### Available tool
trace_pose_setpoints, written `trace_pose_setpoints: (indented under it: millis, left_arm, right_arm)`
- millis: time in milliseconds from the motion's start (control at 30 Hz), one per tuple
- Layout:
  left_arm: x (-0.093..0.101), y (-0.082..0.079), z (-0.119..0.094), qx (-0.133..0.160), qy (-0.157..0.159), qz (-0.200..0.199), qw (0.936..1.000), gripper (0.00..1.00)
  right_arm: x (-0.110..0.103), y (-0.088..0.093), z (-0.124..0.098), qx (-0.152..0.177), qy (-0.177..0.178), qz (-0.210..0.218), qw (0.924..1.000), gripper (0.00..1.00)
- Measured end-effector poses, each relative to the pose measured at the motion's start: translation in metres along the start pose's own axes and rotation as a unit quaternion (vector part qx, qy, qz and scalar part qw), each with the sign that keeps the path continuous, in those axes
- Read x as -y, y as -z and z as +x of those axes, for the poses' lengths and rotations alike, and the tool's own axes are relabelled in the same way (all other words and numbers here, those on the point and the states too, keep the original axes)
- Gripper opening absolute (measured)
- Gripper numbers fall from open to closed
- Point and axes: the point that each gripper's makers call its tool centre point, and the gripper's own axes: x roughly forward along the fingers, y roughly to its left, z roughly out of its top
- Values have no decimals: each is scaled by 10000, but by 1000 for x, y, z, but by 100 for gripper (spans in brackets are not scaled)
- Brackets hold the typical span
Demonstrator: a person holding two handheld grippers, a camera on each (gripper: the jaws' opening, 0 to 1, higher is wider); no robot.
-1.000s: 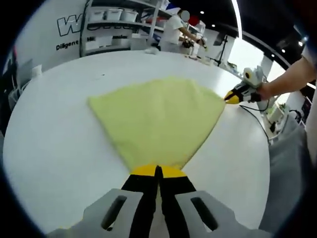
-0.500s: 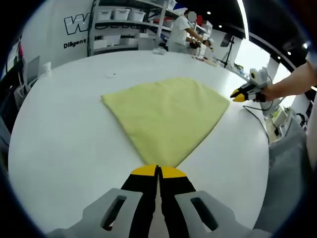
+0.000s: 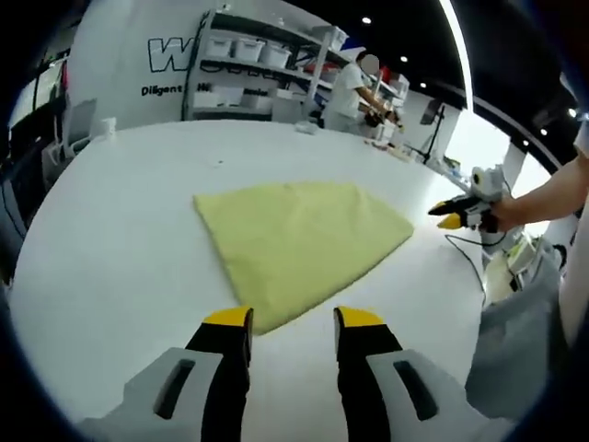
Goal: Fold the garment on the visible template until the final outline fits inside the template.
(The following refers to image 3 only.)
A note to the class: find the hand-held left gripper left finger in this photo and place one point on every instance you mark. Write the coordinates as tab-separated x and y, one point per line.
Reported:
221	377

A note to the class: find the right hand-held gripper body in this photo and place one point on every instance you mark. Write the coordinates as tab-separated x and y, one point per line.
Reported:
488	189

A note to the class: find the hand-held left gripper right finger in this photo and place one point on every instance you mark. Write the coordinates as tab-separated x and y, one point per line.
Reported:
368	377

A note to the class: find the yellow blue black garment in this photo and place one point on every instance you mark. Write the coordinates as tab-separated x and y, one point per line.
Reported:
294	239

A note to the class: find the person's right hand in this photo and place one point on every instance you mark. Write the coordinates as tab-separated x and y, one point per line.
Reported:
508	214

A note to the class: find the black tripod stand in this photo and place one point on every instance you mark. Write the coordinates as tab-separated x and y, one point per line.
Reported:
430	143

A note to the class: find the dark flat panel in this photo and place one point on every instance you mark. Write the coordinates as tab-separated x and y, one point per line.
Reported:
430	112

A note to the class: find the long ceiling light strip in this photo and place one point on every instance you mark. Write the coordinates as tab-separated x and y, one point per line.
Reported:
458	50

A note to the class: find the small white object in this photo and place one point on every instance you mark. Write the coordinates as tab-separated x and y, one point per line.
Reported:
306	128

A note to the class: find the white storage bin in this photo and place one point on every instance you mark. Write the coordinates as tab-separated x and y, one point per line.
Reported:
276	55
248	50
218	47

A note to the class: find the grey metal shelving rack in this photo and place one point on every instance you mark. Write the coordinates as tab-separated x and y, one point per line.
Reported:
248	66

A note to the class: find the white cup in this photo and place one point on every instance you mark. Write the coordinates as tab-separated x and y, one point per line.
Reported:
108	128

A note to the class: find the white office chair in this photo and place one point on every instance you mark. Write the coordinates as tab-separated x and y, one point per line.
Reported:
73	133

